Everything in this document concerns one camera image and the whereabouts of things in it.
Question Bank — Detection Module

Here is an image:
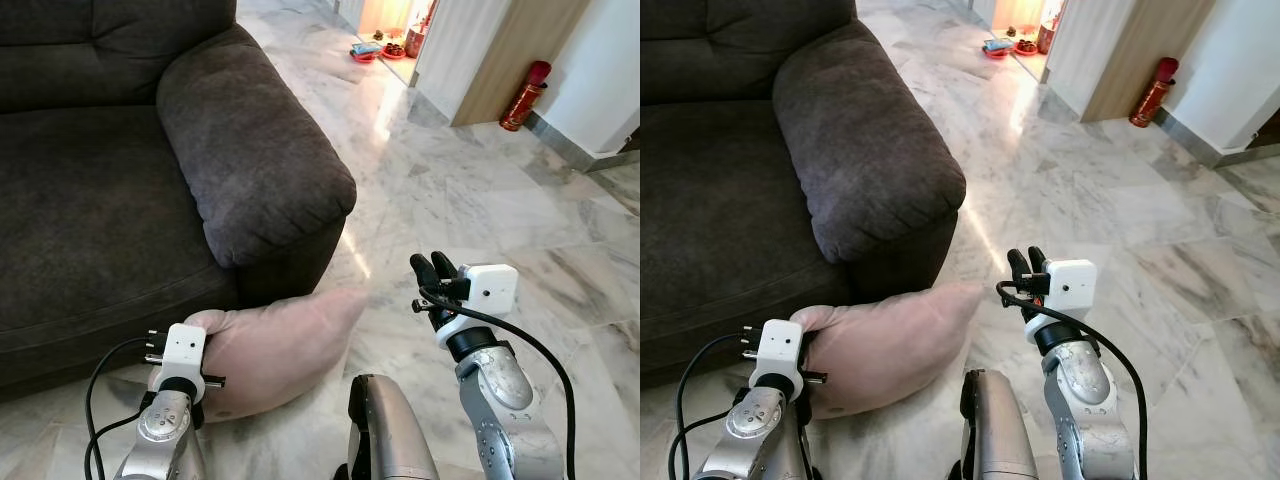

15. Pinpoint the pink plush cat-face pillow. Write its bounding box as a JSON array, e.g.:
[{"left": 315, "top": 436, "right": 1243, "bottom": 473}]
[
  {"left": 150, "top": 288, "right": 369, "bottom": 423},
  {"left": 790, "top": 280, "right": 986, "bottom": 419}
]

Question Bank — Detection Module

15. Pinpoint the dark brown fabric sofa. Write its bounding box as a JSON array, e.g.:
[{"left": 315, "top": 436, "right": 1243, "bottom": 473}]
[
  {"left": 0, "top": 0, "right": 358, "bottom": 401},
  {"left": 640, "top": 0, "right": 968, "bottom": 391}
]

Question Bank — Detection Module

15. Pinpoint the silver robot leg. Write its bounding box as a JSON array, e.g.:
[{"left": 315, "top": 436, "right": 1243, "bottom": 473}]
[
  {"left": 347, "top": 375, "right": 441, "bottom": 480},
  {"left": 960, "top": 368, "right": 1041, "bottom": 480}
]

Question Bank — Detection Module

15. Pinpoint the red fire extinguisher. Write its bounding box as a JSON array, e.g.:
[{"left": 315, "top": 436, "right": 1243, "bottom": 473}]
[
  {"left": 1130, "top": 57, "right": 1180, "bottom": 128},
  {"left": 500, "top": 60, "right": 552, "bottom": 132}
]

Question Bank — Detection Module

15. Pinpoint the white cabinet with wooden side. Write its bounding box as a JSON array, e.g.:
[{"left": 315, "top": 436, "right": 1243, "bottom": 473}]
[
  {"left": 1045, "top": 0, "right": 1219, "bottom": 124},
  {"left": 415, "top": 0, "right": 591, "bottom": 128}
]

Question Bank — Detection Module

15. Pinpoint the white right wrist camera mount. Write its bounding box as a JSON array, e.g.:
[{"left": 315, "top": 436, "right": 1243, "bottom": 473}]
[
  {"left": 1025, "top": 259, "right": 1099, "bottom": 346},
  {"left": 437, "top": 264, "right": 519, "bottom": 347}
]

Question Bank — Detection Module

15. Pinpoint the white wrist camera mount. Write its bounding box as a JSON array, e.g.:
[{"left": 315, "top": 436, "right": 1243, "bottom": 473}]
[
  {"left": 1025, "top": 259, "right": 1099, "bottom": 346},
  {"left": 437, "top": 264, "right": 519, "bottom": 347},
  {"left": 750, "top": 320, "right": 809, "bottom": 393},
  {"left": 160, "top": 323, "right": 209, "bottom": 396}
]

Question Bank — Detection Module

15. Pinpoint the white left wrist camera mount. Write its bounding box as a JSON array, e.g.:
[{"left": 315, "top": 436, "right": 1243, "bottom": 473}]
[
  {"left": 160, "top": 323, "right": 209, "bottom": 396},
  {"left": 750, "top": 320, "right": 809, "bottom": 393}
]

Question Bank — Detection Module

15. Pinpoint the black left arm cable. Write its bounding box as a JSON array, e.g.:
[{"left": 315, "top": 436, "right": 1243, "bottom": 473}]
[
  {"left": 85, "top": 335, "right": 166, "bottom": 480},
  {"left": 672, "top": 333, "right": 766, "bottom": 480}
]

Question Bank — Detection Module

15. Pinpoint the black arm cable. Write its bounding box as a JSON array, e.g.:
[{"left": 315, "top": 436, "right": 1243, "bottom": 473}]
[
  {"left": 672, "top": 333, "right": 766, "bottom": 480},
  {"left": 85, "top": 335, "right": 166, "bottom": 480},
  {"left": 997, "top": 280, "right": 1149, "bottom": 480},
  {"left": 415, "top": 285, "right": 579, "bottom": 480}
]

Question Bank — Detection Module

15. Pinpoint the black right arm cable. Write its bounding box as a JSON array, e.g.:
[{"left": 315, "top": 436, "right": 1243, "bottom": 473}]
[
  {"left": 997, "top": 280, "right": 1149, "bottom": 480},
  {"left": 415, "top": 285, "right": 579, "bottom": 480}
]

